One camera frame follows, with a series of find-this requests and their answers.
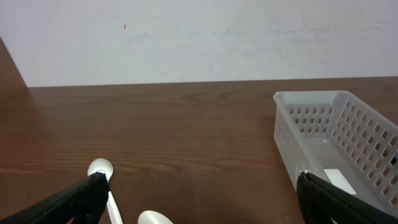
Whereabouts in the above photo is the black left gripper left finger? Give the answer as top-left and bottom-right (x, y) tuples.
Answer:
(1, 172), (109, 224)

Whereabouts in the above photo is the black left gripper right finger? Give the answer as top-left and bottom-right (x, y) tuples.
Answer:
(297, 172), (397, 224)

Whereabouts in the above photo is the white plastic spoon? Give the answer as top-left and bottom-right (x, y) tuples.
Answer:
(137, 210), (174, 224)
(88, 158), (123, 224)

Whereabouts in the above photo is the white label sticker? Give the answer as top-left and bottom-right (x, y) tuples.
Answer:
(324, 169), (356, 195)

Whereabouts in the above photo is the clear perforated plastic basket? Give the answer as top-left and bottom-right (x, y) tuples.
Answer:
(274, 90), (397, 217)

